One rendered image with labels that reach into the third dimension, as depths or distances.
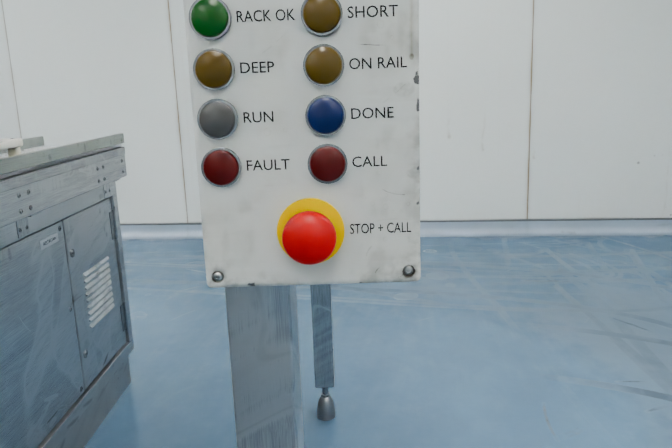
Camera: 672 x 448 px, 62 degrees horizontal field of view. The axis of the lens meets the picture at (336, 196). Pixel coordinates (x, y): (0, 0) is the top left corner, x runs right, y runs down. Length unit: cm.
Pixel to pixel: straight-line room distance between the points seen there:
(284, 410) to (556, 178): 352
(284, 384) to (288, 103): 27
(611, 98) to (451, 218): 126
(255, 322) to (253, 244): 11
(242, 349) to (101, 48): 383
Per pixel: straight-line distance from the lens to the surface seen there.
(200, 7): 43
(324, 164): 42
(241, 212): 44
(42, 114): 452
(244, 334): 54
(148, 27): 414
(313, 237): 41
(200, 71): 42
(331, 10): 42
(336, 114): 41
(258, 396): 56
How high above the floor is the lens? 102
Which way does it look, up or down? 11 degrees down
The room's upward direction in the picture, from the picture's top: 2 degrees counter-clockwise
